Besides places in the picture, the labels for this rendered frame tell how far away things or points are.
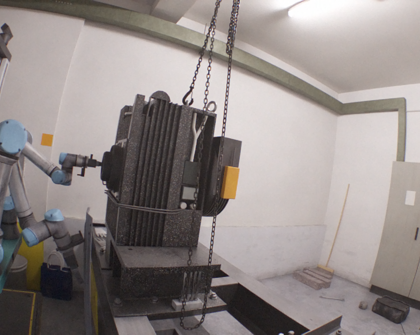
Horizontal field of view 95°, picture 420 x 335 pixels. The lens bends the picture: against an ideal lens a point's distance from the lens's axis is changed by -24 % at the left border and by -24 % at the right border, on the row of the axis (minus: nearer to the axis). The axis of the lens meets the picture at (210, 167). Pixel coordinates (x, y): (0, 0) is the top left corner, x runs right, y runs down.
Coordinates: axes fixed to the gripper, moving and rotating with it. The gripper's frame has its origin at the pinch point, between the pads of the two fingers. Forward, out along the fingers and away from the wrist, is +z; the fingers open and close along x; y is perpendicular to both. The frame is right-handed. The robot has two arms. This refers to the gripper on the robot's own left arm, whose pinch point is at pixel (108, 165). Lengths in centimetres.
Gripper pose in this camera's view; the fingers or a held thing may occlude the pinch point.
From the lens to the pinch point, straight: 161.9
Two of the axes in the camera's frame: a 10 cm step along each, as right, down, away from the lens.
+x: -4.9, -0.6, 8.7
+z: 8.6, 1.3, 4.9
